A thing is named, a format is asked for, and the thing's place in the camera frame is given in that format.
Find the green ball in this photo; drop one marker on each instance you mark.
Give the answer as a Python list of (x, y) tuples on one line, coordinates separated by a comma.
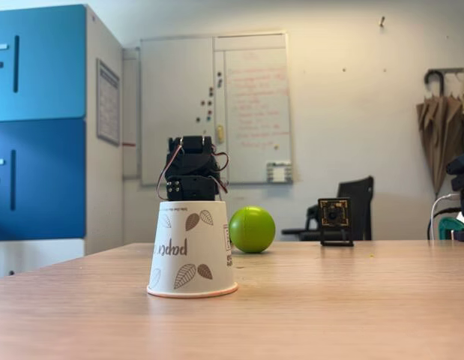
[(254, 228)]

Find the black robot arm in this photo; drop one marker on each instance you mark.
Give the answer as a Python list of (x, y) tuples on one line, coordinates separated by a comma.
[(194, 161)]

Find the black idle robot arm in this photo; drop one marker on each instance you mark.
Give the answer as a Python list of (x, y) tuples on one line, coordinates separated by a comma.
[(463, 176)]

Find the white leaf-print paper cup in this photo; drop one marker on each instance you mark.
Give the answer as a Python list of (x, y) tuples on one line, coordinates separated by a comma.
[(190, 258)]

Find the yellow whiteboard magnet clip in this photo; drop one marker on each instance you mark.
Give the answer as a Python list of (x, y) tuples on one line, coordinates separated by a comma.
[(219, 134)]

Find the black office chair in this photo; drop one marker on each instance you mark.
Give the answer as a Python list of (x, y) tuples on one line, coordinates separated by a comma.
[(357, 202)]

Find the framed notice sheet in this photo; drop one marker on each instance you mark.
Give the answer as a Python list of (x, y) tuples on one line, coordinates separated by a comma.
[(108, 101)]

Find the blue door locker cabinet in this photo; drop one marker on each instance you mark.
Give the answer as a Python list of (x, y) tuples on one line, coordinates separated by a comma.
[(44, 82)]

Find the brown folded umbrella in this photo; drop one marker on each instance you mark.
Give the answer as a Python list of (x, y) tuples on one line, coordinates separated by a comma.
[(441, 127)]

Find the green table clamp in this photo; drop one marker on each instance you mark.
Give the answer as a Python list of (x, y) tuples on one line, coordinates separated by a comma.
[(447, 227)]

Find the wall whiteboard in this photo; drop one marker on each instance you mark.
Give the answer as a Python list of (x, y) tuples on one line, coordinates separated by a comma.
[(179, 112)]

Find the small camera module on stand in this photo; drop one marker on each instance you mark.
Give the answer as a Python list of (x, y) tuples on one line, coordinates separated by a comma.
[(333, 215)]

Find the metal wall hook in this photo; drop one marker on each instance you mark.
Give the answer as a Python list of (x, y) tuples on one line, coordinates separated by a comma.
[(382, 21)]

